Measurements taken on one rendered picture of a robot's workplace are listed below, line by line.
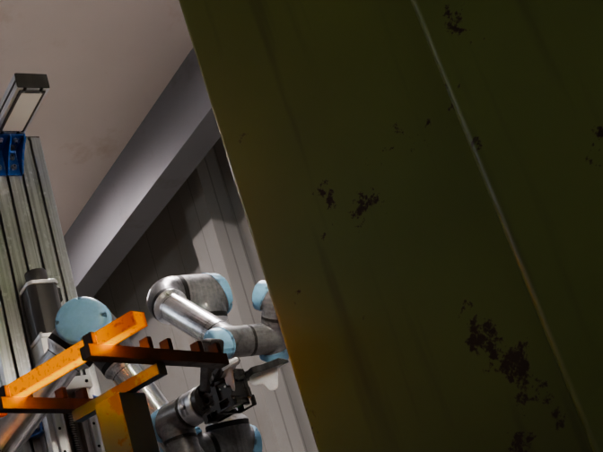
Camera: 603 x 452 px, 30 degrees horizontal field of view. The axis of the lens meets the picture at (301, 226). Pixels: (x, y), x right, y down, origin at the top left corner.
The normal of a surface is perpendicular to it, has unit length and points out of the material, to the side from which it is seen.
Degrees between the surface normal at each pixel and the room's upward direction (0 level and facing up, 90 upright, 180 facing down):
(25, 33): 180
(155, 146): 90
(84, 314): 86
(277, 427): 90
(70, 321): 86
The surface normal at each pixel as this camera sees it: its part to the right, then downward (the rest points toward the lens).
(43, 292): 0.48, -0.47
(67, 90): 0.29, 0.88
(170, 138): -0.83, 0.04
